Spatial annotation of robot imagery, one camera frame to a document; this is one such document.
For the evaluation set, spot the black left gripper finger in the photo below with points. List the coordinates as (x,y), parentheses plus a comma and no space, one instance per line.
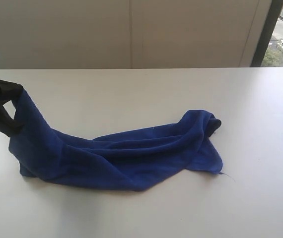
(8,125)
(10,90)

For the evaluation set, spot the blue microfiber towel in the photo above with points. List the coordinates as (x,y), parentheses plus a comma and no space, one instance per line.
(133,160)

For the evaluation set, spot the dark window frame post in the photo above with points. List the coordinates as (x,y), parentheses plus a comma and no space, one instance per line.
(268,28)

